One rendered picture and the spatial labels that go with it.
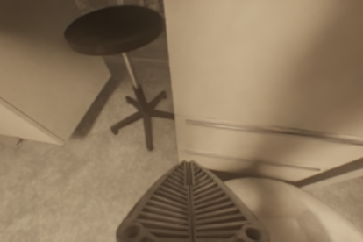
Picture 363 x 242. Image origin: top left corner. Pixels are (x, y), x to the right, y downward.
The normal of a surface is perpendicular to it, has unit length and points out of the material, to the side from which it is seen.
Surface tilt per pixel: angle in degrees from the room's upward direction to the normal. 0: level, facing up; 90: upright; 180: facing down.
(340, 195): 0
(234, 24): 90
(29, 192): 0
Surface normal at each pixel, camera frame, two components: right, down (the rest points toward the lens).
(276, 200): -0.02, -0.58
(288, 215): -0.03, 0.55
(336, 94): -0.16, 0.81
